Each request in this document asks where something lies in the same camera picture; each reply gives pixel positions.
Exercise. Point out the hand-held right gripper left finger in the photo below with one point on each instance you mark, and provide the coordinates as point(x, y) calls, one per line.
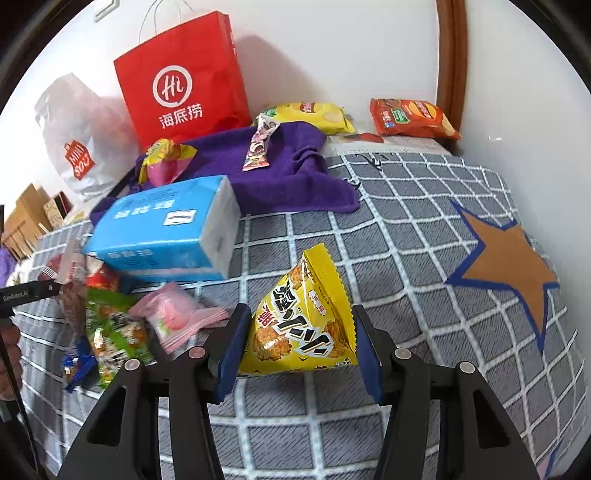
point(231, 355)

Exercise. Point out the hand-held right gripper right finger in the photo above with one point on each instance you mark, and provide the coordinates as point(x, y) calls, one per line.
point(369, 360)

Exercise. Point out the clear printed snack packet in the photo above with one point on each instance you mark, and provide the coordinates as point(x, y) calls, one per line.
point(74, 295)

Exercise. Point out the yellow triangular snack packet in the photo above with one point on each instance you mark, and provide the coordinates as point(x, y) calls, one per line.
point(300, 323)

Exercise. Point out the green snack packet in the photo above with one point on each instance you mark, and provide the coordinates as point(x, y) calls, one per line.
point(115, 332)

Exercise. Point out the person's left forearm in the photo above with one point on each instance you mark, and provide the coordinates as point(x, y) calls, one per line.
point(9, 346)

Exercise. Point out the purple plush toy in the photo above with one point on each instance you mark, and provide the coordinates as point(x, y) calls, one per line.
point(5, 267)

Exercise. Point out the brown cardboard boxes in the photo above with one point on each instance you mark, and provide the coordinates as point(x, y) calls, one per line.
point(27, 217)

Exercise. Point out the small blue candy wrapper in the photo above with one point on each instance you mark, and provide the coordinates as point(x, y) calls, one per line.
point(81, 367)

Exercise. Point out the grey checked blanket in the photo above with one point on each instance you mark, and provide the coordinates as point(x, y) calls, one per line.
point(392, 230)

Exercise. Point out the blue tissue pack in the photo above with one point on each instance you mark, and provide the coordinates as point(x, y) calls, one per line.
point(152, 221)

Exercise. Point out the purple cloth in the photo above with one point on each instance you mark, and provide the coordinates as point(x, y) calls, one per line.
point(286, 184)

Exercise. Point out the yellow and pink snack packet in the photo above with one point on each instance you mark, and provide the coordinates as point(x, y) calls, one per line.
point(161, 166)

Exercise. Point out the white bag with red logo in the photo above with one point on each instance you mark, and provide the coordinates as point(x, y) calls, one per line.
point(87, 115)

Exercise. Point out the slim pink snack stick packet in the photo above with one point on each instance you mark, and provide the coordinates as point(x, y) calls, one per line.
point(258, 147)

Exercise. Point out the white printed cloth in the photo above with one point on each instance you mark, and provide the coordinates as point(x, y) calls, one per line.
point(406, 144)

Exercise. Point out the orange chips bag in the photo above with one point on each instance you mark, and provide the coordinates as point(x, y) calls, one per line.
point(415, 117)

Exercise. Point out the yellow chips bag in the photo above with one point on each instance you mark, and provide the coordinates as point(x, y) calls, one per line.
point(318, 115)

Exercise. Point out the red paper bag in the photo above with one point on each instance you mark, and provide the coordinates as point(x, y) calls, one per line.
point(207, 55)

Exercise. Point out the white wall switch plate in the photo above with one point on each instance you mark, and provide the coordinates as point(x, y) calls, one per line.
point(106, 10)

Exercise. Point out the brown wooden door frame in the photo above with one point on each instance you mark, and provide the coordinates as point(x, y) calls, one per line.
point(455, 60)

